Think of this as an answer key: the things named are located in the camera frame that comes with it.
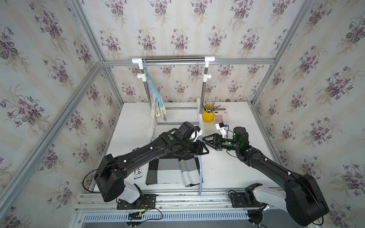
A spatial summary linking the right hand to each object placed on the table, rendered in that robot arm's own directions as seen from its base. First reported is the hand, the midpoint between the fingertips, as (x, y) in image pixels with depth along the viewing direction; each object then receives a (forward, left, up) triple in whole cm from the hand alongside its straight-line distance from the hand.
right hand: (206, 142), depth 76 cm
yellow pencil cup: (+28, -5, -13) cm, 31 cm away
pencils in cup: (+34, -7, -9) cm, 36 cm away
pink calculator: (+32, -16, -16) cm, 39 cm away
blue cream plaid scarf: (+20, +29, +2) cm, 36 cm away
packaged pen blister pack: (-12, +39, -17) cm, 45 cm away
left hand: (-8, 0, 0) cm, 8 cm away
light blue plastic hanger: (-18, +3, -11) cm, 21 cm away
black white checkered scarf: (-9, +17, -18) cm, 26 cm away
